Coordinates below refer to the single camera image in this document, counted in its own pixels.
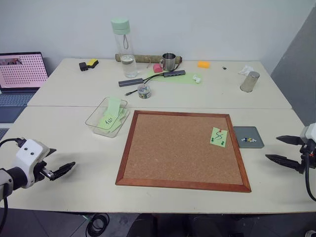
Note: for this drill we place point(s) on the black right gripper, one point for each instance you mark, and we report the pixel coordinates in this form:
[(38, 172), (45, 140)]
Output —
[(310, 155)]

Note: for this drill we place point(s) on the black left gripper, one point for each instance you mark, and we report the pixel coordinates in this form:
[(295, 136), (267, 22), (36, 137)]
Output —
[(44, 172)]

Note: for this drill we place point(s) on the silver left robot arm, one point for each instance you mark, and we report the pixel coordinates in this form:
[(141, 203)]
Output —
[(14, 177)]

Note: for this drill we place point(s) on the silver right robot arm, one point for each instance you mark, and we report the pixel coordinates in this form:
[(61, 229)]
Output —
[(311, 233)]

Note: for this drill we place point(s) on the green note with black writing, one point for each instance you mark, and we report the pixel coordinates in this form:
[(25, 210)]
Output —
[(108, 122)]

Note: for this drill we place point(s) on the green note with black scribble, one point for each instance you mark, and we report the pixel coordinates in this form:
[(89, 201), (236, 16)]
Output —
[(217, 142)]

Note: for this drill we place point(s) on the wooden framed cork board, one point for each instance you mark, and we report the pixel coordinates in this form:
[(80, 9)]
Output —
[(177, 153)]

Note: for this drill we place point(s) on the small glass jar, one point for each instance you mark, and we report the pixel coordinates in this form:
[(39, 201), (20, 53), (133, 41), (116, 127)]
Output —
[(144, 91)]

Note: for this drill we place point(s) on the grey square tray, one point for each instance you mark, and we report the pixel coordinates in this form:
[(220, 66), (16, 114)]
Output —
[(249, 133)]

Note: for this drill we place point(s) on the clear plastic box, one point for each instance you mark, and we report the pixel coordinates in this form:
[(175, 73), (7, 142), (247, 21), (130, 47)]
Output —
[(92, 123)]

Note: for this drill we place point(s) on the silver metal cup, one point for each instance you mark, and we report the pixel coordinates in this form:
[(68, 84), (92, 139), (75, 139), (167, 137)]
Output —
[(249, 82)]

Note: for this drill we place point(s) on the crumpled white tissue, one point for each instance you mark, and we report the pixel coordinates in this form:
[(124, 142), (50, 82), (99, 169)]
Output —
[(245, 70)]

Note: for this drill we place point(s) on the open laptop with pink screen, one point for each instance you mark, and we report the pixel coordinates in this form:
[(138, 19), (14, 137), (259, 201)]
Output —
[(22, 71)]

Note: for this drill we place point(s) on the black charger block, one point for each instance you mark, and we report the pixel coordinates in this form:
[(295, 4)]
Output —
[(83, 66)]

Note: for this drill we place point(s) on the yellow and black sponge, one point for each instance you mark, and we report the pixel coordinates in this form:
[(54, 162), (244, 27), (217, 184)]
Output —
[(92, 62)]

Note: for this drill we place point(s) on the orange sponge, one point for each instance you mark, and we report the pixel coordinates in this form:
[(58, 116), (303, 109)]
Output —
[(204, 64)]

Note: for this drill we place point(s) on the light green paper sheet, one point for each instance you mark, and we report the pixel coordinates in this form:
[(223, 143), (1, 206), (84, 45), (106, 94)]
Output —
[(180, 79)]

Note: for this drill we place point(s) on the clear bottle with green lid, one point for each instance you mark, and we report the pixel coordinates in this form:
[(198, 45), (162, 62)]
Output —
[(126, 49)]

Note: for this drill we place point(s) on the rolled bamboo mat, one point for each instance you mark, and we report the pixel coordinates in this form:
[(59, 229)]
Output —
[(145, 58)]

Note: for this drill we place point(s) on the pink eraser block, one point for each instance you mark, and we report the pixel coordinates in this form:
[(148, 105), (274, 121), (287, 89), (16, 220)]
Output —
[(157, 68)]

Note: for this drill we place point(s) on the steel mug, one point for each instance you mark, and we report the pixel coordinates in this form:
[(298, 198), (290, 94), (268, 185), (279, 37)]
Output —
[(169, 63)]

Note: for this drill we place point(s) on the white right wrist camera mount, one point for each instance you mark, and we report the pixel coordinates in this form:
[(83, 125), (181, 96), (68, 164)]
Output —
[(309, 132)]

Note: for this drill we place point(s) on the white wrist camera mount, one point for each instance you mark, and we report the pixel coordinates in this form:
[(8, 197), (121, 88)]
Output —
[(309, 132), (28, 154)]

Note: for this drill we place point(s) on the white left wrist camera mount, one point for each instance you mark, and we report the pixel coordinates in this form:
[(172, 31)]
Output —
[(28, 154)]

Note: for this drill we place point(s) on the grey wall panel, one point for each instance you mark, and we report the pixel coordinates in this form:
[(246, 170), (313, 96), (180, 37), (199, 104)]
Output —
[(296, 74)]

